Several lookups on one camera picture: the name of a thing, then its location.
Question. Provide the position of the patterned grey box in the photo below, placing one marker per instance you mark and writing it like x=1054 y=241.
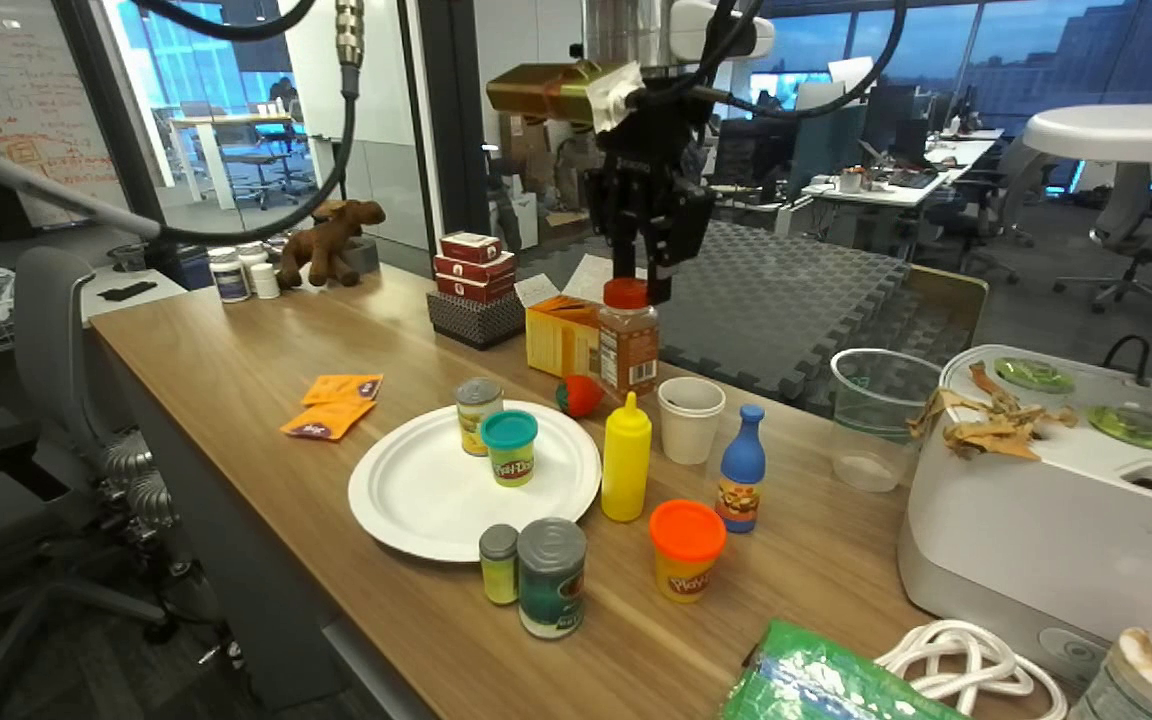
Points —
x=479 y=326

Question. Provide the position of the white paper cup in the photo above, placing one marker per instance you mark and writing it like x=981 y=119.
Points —
x=690 y=416

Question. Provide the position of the yellow label tin can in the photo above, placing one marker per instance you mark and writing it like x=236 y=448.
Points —
x=474 y=402

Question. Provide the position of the open yellow cardboard box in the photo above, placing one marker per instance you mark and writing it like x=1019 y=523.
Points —
x=562 y=319

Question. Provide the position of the brown wrist camera box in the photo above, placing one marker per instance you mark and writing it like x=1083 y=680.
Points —
x=579 y=95

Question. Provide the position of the left orange tea packet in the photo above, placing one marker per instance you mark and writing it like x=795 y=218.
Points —
x=326 y=421

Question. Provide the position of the yellow mustard bottle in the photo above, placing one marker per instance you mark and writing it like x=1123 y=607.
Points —
x=627 y=463

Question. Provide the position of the white appliance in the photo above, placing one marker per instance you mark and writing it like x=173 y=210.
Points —
x=1034 y=506

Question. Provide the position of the top red box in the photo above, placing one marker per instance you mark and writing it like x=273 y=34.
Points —
x=470 y=247

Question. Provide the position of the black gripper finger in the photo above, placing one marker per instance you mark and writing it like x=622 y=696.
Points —
x=661 y=271
x=622 y=247

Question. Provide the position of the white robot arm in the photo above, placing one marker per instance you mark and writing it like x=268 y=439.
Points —
x=694 y=40

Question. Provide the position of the teal lid play-doh tub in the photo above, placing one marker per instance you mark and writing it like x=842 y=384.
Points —
x=510 y=446

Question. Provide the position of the middle red box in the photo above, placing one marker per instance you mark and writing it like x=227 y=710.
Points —
x=474 y=271

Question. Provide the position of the red strawberry plush toy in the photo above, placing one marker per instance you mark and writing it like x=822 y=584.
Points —
x=582 y=396

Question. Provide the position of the blue cap figure bottle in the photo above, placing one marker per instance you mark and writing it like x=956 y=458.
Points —
x=743 y=471

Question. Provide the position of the right orange tea packet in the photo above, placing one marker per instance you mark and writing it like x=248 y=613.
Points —
x=343 y=388

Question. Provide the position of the clear plastic cup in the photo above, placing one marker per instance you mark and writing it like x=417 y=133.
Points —
x=876 y=396

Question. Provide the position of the orange lid play-doh tub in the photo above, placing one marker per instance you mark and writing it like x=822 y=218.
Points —
x=687 y=547

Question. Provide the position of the green snack bag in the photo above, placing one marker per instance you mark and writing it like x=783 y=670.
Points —
x=799 y=673

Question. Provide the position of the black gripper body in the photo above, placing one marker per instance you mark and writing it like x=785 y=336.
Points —
x=642 y=176

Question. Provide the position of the brown plush toy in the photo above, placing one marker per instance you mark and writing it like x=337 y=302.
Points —
x=316 y=252

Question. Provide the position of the bottom red box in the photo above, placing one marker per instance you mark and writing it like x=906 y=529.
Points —
x=474 y=289

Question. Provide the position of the orange tea packet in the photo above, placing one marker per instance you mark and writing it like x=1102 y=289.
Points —
x=326 y=421
x=343 y=388

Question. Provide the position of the red lid spice jar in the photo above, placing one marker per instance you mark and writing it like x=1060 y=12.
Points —
x=630 y=336

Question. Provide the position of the red box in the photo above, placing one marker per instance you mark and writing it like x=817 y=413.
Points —
x=474 y=289
x=474 y=271
x=470 y=247

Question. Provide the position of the small yellow-green can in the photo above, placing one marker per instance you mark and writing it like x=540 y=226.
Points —
x=498 y=563

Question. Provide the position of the white round plate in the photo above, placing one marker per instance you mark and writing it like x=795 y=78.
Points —
x=422 y=493

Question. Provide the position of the large green label can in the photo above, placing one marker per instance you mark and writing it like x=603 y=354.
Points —
x=550 y=578

